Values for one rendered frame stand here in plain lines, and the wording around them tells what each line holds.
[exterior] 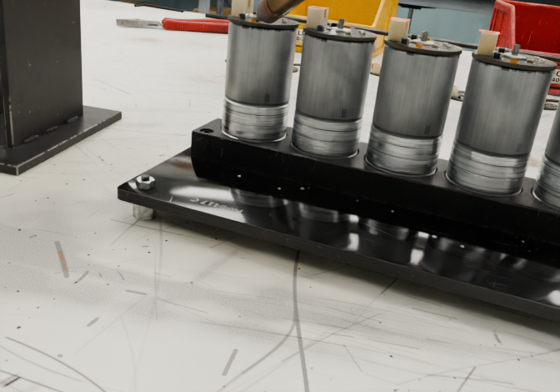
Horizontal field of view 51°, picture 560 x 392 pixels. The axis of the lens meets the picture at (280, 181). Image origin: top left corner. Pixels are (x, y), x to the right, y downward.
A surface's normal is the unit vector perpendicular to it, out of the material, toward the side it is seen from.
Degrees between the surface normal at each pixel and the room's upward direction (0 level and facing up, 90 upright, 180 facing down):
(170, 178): 0
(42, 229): 0
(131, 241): 0
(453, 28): 90
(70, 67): 90
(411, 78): 90
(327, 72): 90
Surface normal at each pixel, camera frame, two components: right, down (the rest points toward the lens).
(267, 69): 0.19, 0.39
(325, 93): -0.24, 0.35
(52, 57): 0.97, 0.17
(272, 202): 0.10, -0.92
